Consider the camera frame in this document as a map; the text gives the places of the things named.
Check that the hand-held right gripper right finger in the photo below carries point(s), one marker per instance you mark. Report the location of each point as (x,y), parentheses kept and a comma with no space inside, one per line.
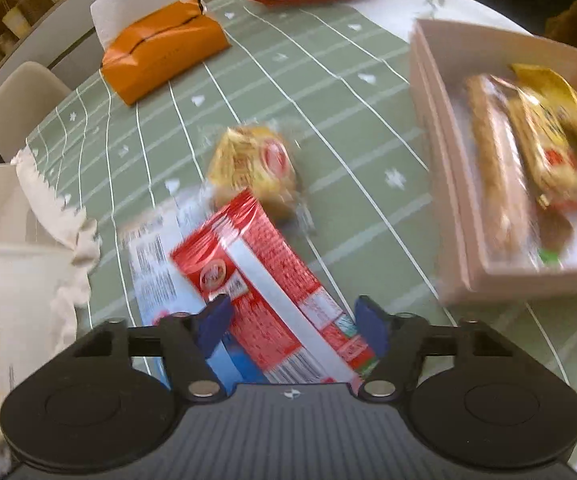
(369,321)

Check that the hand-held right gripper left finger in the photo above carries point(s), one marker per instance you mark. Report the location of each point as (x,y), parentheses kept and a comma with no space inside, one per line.
(214,322)

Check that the red snack packet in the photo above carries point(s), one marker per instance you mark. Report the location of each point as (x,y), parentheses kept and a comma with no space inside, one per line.
(273,300)

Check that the pink cardboard box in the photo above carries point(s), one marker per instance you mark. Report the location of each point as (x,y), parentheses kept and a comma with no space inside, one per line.
(448,185)

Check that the clear cracker sleeve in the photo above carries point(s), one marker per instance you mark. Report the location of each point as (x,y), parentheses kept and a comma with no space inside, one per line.
(498,170)

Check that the small orange gold snack packet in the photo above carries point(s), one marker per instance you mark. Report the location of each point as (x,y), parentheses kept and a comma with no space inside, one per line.
(553,160)

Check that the gold foil snack packet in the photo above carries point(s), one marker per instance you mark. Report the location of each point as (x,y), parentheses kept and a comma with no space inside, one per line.
(563,92)

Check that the blue and white snack packet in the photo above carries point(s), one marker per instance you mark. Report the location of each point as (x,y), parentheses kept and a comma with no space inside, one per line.
(163,270)

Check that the yellow pastry packet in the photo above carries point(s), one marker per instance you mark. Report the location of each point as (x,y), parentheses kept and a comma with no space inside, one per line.
(253,170)

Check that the cream scalloped cloth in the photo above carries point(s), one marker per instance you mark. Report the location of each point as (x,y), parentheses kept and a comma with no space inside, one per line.
(18,280)

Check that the orange tissue box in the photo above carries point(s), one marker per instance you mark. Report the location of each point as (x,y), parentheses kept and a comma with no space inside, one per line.
(163,50)

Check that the white sideboard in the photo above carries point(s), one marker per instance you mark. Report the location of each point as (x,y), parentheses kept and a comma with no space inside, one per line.
(53,35)

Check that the white tissue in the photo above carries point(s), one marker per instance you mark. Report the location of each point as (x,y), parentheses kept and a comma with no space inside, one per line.
(138,0)

